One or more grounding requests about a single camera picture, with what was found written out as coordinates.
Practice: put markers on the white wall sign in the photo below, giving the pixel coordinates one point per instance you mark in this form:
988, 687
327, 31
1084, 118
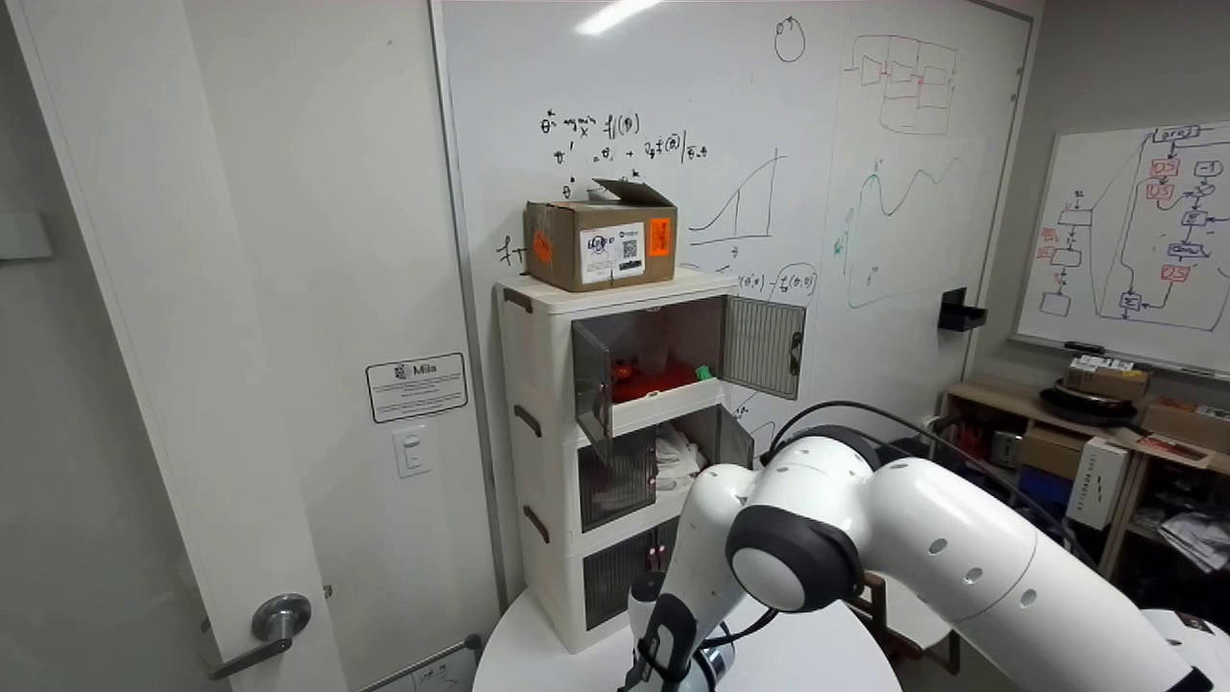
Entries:
418, 384

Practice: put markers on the translucent cabinet door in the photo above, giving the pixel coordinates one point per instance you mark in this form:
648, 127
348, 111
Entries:
726, 439
767, 347

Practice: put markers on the large wall whiteboard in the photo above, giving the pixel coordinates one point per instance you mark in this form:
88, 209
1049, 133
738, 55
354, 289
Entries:
771, 127

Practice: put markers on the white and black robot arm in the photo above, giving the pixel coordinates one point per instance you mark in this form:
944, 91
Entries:
947, 552

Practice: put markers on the wooden storage shelf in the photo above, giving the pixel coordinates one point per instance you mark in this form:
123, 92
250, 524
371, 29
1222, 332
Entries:
985, 406

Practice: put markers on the brown cardboard box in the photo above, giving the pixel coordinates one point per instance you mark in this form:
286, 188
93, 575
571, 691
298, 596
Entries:
598, 242

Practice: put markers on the white plastic bag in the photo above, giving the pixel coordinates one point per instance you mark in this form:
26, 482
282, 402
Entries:
676, 462

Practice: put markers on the green plastic item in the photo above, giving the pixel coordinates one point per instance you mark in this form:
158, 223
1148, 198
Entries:
706, 375

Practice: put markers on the white three-tier cabinet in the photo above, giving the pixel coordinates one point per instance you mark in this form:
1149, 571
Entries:
544, 423

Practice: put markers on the black wall device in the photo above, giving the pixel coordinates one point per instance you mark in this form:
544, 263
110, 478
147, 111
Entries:
957, 307

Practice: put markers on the black tray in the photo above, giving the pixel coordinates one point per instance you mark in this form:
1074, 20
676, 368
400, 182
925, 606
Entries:
1088, 406

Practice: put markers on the framed whiteboard with diagrams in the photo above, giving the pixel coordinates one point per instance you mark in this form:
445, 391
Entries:
1127, 242

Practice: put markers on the white room door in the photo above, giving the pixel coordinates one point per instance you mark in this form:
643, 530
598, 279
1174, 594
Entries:
168, 321

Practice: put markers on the red plastic bowls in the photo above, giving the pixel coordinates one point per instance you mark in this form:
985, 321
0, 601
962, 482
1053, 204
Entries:
651, 383

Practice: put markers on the ribbed metal panel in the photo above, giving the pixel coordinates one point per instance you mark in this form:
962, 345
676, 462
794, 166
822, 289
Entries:
591, 369

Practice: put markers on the white box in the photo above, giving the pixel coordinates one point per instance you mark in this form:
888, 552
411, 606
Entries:
1098, 482

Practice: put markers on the white light switch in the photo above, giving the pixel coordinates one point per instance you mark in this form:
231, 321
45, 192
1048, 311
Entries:
411, 450

